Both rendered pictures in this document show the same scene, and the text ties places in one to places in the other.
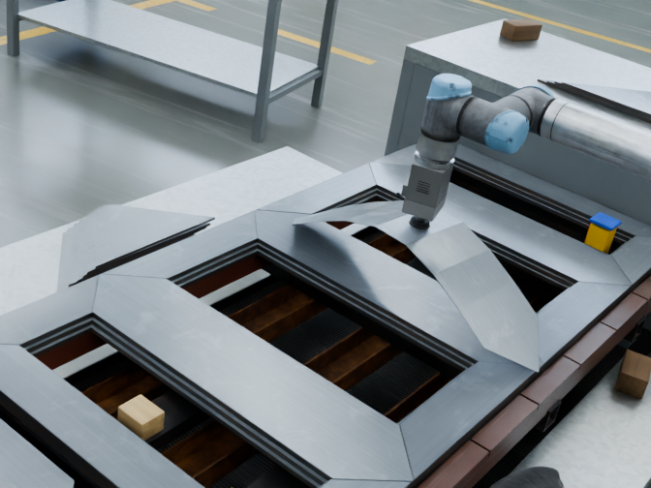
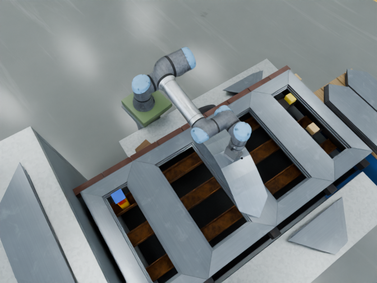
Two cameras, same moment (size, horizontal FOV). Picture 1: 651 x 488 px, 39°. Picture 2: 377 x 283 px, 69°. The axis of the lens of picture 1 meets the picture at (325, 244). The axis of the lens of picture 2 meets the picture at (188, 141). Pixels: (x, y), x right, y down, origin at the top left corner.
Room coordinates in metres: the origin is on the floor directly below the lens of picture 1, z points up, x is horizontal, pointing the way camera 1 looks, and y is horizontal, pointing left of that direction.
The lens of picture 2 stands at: (2.22, -0.21, 2.33)
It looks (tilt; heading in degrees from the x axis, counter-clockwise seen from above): 65 degrees down; 200
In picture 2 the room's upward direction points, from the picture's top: 3 degrees clockwise
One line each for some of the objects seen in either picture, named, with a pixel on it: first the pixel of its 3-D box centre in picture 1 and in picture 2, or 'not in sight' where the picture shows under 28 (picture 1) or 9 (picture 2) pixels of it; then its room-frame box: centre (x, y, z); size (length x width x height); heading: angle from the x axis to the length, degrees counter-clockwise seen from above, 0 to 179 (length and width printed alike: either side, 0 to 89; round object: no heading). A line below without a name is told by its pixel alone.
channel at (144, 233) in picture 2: (381, 340); (226, 176); (1.63, -0.15, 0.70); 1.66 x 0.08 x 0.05; 146
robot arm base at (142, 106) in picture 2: not in sight; (143, 98); (1.36, -0.86, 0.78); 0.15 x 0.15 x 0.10
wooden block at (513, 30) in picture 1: (520, 29); not in sight; (2.91, -0.49, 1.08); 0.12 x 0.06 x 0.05; 129
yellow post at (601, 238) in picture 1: (592, 259); (122, 200); (2.03, -0.66, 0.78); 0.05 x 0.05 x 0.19; 56
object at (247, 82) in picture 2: not in sight; (248, 85); (0.91, -0.23, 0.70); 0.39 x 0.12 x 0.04; 146
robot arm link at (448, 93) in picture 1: (448, 106); (240, 133); (1.62, -0.18, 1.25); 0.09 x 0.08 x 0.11; 56
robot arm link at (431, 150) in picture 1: (437, 144); (237, 142); (1.62, -0.18, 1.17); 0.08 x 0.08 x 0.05
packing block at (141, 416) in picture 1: (140, 417); (312, 128); (1.15, 0.25, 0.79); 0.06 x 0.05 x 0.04; 56
